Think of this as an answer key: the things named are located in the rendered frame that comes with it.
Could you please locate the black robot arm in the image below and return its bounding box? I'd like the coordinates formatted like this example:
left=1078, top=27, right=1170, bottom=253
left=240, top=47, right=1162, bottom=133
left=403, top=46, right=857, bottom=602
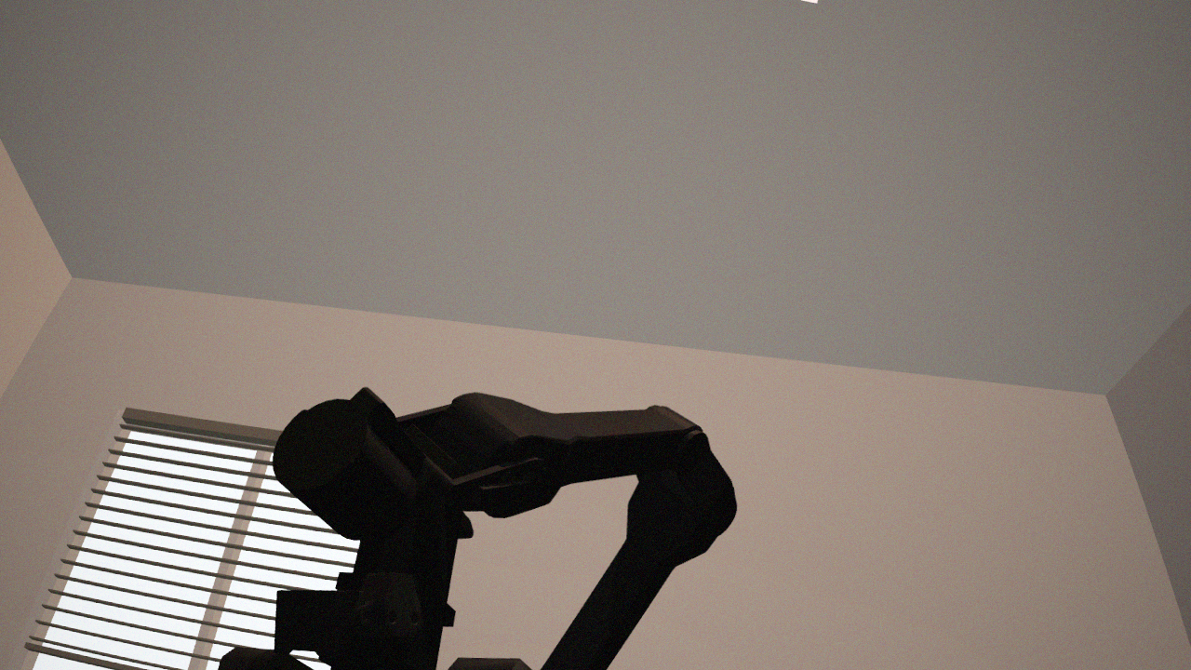
left=272, top=387, right=737, bottom=670

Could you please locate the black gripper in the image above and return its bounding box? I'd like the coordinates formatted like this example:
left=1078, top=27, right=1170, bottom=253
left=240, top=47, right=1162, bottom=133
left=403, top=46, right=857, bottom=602
left=218, top=556, right=531, bottom=670

